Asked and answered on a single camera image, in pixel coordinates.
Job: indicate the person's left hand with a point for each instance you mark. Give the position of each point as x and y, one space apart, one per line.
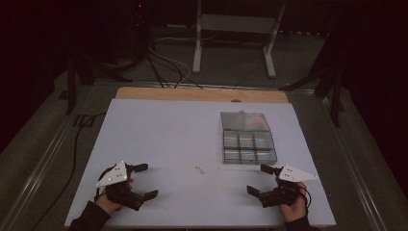
107 205

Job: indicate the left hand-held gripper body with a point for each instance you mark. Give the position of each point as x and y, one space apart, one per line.
117 176

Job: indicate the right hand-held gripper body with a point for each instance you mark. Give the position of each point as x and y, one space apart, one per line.
296 174

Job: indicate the clear plastic compartment box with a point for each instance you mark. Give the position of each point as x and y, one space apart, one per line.
247 138

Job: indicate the white table cover sheet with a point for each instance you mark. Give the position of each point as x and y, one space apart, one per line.
166 141

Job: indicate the metal floor rail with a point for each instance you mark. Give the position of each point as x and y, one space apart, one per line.
38 173
349 154

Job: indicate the floor socket plate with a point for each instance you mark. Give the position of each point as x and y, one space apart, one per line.
84 120

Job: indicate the person's right hand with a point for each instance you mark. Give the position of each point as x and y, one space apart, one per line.
296 210

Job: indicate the dark equipment with red light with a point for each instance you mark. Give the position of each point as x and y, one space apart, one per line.
139 19

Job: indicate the black tripod stand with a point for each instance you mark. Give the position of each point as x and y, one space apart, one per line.
72 83
335 96

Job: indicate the white metal stand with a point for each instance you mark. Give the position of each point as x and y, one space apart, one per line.
237 24

